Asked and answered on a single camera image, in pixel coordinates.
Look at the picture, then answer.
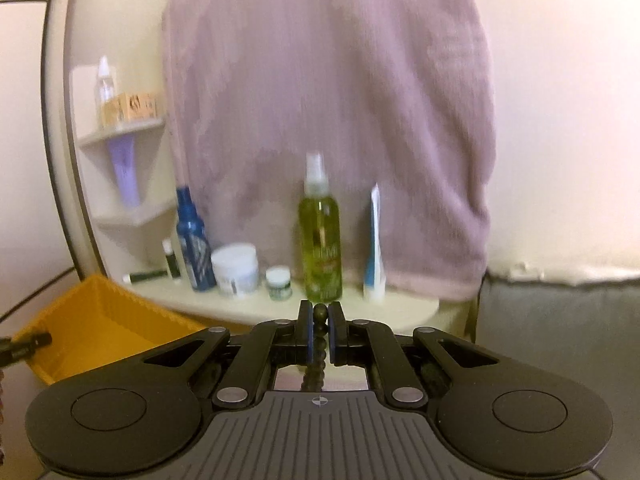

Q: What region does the grey cushion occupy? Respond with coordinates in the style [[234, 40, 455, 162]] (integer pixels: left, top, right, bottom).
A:
[[475, 265, 640, 411]]

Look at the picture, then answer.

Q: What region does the green oil spray bottle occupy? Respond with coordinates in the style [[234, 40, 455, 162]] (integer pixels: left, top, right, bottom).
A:
[[298, 151, 343, 301]]

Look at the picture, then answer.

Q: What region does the black beaded bracelet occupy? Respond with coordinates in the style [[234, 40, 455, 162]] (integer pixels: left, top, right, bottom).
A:
[[300, 302, 332, 393]]

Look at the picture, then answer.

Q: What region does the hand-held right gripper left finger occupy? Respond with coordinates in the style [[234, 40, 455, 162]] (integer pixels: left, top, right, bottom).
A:
[[142, 300, 317, 409]]

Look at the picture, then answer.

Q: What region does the pink towel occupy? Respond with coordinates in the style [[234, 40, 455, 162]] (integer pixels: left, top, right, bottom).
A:
[[161, 0, 501, 304]]

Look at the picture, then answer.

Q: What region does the white and blue tube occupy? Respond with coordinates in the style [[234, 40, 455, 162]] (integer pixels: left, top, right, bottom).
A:
[[362, 183, 386, 304]]

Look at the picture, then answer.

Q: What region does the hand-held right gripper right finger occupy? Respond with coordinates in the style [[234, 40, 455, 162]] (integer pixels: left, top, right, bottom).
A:
[[327, 301, 502, 405]]

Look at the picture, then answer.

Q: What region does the purple tube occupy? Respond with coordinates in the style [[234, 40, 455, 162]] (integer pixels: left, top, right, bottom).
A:
[[109, 139, 143, 209]]

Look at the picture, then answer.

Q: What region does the yellow plastic tray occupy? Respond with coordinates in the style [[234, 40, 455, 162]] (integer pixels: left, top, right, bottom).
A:
[[12, 274, 211, 386]]

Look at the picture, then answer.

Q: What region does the blue spray can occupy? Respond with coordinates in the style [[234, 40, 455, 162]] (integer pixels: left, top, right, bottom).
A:
[[175, 186, 217, 292]]

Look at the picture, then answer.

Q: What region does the black cosmetic pencil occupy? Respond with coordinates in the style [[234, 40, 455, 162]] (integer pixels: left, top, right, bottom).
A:
[[122, 269, 169, 285]]

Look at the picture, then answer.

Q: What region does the small cardboard box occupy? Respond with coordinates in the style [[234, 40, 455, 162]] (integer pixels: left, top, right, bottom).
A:
[[98, 91, 164, 129]]

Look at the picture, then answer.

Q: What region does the white vanity shelf unit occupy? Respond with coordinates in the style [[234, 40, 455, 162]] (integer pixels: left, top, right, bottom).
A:
[[41, 0, 476, 341]]

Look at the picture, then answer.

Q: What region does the white cream jar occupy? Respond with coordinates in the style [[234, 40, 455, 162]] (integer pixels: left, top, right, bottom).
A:
[[210, 243, 261, 299]]

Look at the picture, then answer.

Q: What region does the white and green lip balm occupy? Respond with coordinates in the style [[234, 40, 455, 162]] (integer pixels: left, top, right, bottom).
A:
[[161, 239, 182, 281]]

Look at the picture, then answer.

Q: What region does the small green-label jar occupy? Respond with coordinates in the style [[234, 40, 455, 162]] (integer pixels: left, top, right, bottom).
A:
[[265, 266, 294, 302]]

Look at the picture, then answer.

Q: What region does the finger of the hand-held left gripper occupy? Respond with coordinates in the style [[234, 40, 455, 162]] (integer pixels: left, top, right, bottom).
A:
[[0, 331, 53, 364]]

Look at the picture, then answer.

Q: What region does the clear dropper bottle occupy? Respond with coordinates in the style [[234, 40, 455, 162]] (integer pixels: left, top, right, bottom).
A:
[[95, 56, 117, 107]]

